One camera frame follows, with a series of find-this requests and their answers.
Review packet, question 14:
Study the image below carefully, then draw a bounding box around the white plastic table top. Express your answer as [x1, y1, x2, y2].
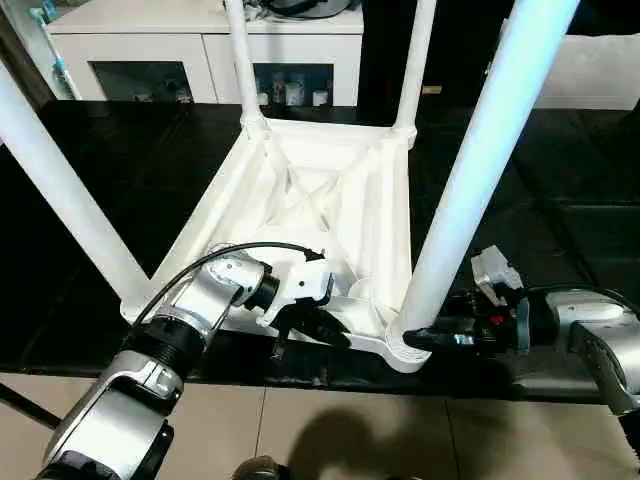
[118, 115, 435, 374]

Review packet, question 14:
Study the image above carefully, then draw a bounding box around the white plastic table leg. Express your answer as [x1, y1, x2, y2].
[222, 0, 274, 132]
[398, 0, 582, 347]
[0, 64, 152, 314]
[394, 0, 437, 141]

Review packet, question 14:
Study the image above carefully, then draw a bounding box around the dark robot left foot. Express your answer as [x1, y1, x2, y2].
[233, 455, 290, 480]

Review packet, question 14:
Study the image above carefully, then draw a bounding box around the black work mat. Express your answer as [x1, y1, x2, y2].
[0, 98, 640, 405]

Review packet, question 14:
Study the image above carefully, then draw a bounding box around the grey cushion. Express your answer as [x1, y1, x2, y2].
[487, 19, 640, 110]

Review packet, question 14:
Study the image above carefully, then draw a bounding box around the black metal support bar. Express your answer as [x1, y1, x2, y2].
[0, 382, 61, 430]

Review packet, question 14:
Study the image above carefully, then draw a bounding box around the black box with gold label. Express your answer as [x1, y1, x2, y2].
[357, 0, 506, 126]

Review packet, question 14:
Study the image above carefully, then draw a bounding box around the white glass-door cabinet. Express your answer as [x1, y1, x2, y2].
[47, 0, 365, 107]

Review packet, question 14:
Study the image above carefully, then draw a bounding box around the dark round device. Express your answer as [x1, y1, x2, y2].
[267, 0, 359, 21]

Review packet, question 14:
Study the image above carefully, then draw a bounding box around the white pipe with blue clip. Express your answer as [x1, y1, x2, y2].
[27, 7, 81, 101]

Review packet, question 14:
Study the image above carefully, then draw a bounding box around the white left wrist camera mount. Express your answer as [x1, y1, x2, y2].
[253, 254, 335, 329]

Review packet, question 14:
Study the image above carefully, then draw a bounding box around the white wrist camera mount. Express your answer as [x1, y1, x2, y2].
[470, 245, 531, 354]
[253, 254, 335, 329]

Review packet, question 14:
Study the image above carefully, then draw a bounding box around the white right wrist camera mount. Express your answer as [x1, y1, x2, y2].
[470, 245, 531, 354]

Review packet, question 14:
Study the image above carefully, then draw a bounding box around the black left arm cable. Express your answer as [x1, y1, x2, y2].
[130, 241, 326, 326]

